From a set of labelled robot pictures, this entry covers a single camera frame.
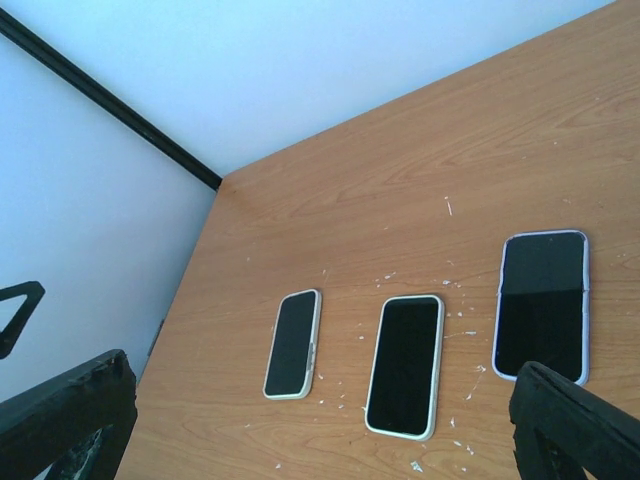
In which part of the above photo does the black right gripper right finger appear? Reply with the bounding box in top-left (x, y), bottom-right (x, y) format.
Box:
top-left (509, 362), bottom-right (639, 479)

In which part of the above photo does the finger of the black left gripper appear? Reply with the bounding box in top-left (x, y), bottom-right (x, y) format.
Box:
top-left (1, 281), bottom-right (45, 359)

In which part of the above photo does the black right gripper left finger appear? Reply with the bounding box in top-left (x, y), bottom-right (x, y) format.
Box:
top-left (1, 349), bottom-right (138, 479)

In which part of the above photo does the lavender phone case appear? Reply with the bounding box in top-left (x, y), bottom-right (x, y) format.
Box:
top-left (491, 228), bottom-right (591, 387)

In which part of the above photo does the cream phone case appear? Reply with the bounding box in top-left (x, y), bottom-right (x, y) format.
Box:
top-left (262, 288), bottom-right (323, 401)
top-left (363, 293), bottom-right (446, 442)

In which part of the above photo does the white-edged black phone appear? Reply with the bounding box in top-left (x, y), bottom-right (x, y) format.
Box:
top-left (264, 290), bottom-right (319, 397)

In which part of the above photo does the black left frame post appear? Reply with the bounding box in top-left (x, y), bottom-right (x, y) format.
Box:
top-left (1, 9), bottom-right (223, 191)

